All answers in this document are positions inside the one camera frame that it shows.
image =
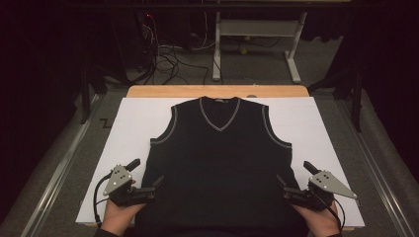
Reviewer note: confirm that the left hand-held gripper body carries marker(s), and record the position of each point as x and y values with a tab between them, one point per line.
118	179

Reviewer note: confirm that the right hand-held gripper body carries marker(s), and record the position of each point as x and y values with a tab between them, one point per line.
326	182

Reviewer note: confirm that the black knit vest grey trim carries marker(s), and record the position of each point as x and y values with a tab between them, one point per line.
217	171

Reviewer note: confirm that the person's left hand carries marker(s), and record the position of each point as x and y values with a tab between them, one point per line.
117	219

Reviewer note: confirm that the person's right hand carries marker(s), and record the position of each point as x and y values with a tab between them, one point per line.
322	222

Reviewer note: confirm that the white sheet table cover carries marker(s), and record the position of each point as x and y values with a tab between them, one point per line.
131	131

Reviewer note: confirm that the black metal stand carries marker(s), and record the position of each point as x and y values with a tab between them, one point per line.
86	95
356	98

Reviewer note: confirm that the wooden table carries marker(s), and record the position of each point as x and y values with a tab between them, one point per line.
184	91

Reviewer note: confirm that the dark computer tower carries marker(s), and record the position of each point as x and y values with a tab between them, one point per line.
131	39

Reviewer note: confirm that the metal floor rail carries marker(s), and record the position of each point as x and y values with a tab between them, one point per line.
56	177
378	171

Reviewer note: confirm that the white metal desk frame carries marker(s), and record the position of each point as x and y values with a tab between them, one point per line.
257	28

